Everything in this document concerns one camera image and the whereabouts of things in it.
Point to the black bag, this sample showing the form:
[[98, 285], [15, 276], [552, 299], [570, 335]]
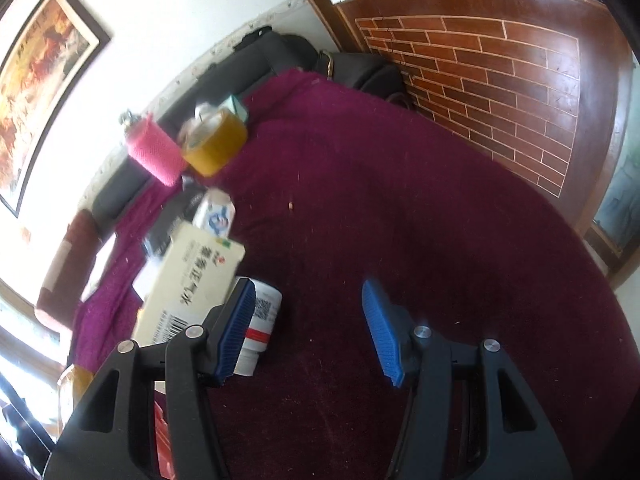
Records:
[[360, 75]]

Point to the burgundy blanket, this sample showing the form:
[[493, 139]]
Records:
[[400, 210]]

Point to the large cream medicine box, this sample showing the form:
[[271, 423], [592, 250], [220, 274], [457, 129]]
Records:
[[190, 275]]

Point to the framed wall picture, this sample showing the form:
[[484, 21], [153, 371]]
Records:
[[45, 85]]

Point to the wooden framed window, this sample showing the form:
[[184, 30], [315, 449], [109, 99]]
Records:
[[20, 350]]

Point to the white blue ointment box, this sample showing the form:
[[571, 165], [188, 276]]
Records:
[[215, 212]]

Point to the small green white box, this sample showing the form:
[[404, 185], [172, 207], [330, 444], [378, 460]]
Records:
[[236, 106]]

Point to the maroon fabric sofa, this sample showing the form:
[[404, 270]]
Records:
[[65, 270]]

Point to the yellow tape roll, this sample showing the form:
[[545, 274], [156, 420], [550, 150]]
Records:
[[215, 145]]

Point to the crumpled white tissue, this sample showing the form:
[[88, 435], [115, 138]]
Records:
[[205, 110]]

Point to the white bottle with printed label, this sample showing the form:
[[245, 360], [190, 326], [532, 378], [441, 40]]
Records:
[[262, 315]]

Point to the black leather sofa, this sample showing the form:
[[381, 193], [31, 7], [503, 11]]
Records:
[[260, 55]]

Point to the pink knitted bottle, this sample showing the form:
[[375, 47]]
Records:
[[152, 150]]

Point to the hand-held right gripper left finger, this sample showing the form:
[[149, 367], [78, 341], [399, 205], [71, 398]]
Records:
[[235, 330]]

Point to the wooden brick pattern cabinet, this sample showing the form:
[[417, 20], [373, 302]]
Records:
[[500, 85]]

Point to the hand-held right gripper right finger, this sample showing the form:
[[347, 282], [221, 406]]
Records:
[[382, 330]]

